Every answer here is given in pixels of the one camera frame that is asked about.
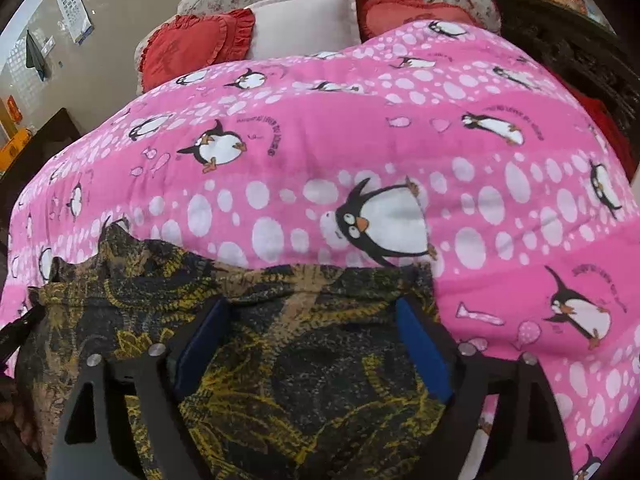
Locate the plain dark wooden cabinet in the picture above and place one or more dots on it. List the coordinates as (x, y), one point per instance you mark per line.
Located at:
(55, 135)

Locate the person's left hand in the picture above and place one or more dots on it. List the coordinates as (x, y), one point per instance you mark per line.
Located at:
(22, 420)

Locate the teal hanging cloth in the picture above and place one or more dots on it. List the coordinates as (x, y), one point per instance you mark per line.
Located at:
(36, 55)

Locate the orange box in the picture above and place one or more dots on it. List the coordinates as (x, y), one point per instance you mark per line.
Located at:
(15, 150)

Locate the pink penguin print blanket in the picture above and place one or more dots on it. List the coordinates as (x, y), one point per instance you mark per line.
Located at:
(350, 135)

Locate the white rectangular pillow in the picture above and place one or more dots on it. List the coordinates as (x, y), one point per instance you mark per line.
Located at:
(305, 20)

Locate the carved dark wooden cabinet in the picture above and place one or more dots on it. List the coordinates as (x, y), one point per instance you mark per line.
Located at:
(575, 50)

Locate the brown floral patterned shirt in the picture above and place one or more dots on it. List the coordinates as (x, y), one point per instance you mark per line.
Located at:
(310, 370)

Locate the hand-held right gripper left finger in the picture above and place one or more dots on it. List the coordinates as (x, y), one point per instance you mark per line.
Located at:
(200, 355)

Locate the red paper wall sign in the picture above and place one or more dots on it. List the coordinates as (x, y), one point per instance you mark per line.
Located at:
(14, 109)

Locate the red cloth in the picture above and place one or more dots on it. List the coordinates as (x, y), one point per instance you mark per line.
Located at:
(605, 125)

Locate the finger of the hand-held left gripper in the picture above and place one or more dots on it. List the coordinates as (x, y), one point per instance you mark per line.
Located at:
(20, 327)

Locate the red heart-shaped ruffled pillow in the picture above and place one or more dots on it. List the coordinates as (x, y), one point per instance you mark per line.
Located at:
(190, 45)
(400, 10)

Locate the wall calendar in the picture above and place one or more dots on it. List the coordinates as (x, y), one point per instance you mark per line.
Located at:
(75, 10)

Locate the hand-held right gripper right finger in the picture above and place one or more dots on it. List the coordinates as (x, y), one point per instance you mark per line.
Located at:
(425, 355)

